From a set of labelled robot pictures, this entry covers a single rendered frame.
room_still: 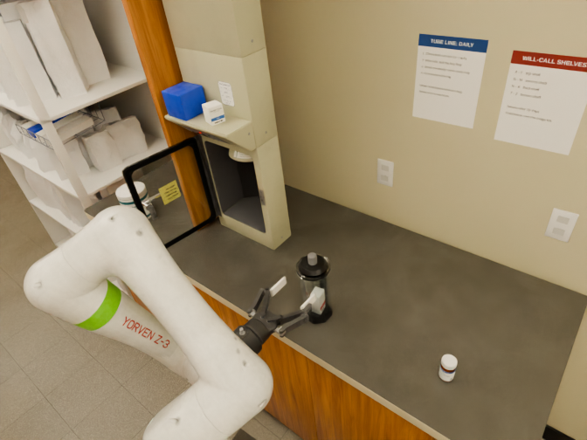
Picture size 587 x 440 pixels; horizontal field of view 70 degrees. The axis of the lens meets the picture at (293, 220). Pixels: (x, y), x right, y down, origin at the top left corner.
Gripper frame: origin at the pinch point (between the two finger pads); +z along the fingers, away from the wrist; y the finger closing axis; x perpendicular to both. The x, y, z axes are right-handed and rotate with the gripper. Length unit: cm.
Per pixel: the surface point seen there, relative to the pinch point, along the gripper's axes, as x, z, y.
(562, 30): -62, 67, -40
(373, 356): 17.7, 4.0, -25.1
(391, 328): 17.8, 16.3, -24.6
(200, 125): -39, 13, 47
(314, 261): -7.6, 7.6, -1.9
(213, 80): -50, 24, 48
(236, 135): -37, 16, 33
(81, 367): 112, -46, 140
